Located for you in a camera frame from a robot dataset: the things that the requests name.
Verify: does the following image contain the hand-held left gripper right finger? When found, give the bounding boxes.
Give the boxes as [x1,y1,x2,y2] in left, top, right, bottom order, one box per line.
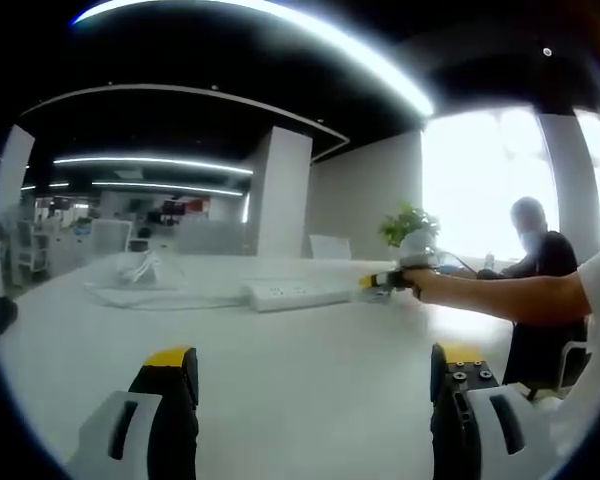
[428,342,549,480]

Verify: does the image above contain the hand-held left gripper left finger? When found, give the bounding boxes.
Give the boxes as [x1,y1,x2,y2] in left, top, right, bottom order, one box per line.
[67,346,201,480]

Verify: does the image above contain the white power strip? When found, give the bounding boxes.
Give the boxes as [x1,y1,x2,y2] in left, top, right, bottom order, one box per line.
[241,278,357,313]

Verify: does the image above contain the white charger with cable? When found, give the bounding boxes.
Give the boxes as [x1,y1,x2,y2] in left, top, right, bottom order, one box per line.
[111,250,188,288]

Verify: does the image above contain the white desk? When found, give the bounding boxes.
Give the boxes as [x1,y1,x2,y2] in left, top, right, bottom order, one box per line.
[0,251,534,480]

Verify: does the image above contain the grey desk partition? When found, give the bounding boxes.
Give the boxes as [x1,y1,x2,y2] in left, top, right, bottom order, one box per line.
[174,221,247,256]

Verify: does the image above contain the white desk partition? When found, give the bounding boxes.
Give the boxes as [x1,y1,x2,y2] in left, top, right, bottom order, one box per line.
[88,219,134,254]

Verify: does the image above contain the straight ceiling light strip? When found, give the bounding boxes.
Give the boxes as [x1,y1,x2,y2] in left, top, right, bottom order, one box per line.
[90,179,247,198]
[53,155,256,176]

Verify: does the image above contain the person's right hand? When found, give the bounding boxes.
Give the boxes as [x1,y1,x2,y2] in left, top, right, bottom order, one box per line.
[403,268,434,302]

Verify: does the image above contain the green potted plant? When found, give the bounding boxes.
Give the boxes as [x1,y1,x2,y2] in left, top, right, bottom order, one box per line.
[378,201,442,260]

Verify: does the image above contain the white office chair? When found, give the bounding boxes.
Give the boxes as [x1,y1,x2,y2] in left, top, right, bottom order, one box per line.
[558,338,594,392]

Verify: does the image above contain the clear plastic bag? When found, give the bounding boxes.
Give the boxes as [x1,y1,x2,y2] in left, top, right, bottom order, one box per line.
[83,281,247,311]

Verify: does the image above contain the white shelf rack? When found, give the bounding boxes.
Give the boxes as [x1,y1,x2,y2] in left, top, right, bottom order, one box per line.
[8,218,52,275]

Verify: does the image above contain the long curved ceiling light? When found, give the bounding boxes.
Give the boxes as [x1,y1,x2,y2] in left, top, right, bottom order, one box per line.
[71,0,435,118]

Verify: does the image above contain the white curved ceiling trim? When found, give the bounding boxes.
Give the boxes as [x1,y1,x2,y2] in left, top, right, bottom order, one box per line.
[16,83,352,163]

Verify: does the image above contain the red wall display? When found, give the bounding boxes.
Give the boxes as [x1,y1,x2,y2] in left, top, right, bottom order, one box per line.
[161,198,212,217]

